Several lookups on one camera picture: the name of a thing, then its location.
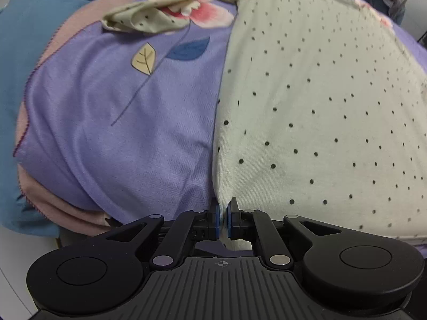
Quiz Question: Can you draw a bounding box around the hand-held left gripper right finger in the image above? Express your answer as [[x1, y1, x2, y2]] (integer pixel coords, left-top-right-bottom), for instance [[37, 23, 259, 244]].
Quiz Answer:
[[226, 197, 344, 269]]

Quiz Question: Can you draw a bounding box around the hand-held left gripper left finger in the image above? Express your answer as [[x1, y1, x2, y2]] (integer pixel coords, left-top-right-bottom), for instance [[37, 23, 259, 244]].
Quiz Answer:
[[105, 197, 222, 269]]

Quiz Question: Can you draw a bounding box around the cream dotted small garment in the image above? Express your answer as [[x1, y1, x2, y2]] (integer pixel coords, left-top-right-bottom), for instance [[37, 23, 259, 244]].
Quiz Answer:
[[102, 0, 427, 250]]

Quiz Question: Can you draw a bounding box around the purple floral blanket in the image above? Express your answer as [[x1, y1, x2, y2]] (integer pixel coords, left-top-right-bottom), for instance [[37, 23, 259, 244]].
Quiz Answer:
[[13, 0, 427, 257]]

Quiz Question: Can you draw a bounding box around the blue quilt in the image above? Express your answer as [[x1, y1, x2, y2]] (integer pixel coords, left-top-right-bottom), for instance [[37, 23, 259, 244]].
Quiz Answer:
[[0, 0, 134, 237]]

